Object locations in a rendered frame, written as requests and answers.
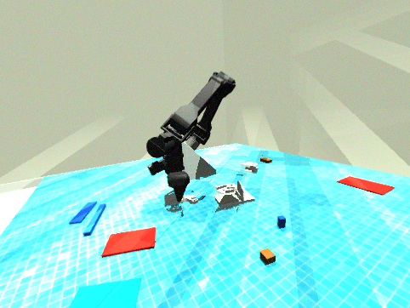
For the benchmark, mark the cyan flat plate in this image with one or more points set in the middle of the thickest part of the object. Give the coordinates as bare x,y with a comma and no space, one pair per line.
119,294

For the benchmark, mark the small blue block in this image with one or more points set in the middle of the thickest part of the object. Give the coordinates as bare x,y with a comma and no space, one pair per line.
281,221

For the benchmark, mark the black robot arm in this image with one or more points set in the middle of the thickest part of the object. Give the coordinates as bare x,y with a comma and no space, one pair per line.
184,121

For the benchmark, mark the red flat plate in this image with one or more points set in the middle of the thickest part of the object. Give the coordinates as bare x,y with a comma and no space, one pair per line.
367,185
130,241

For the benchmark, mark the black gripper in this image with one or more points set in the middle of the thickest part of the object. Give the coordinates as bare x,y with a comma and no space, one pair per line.
177,179

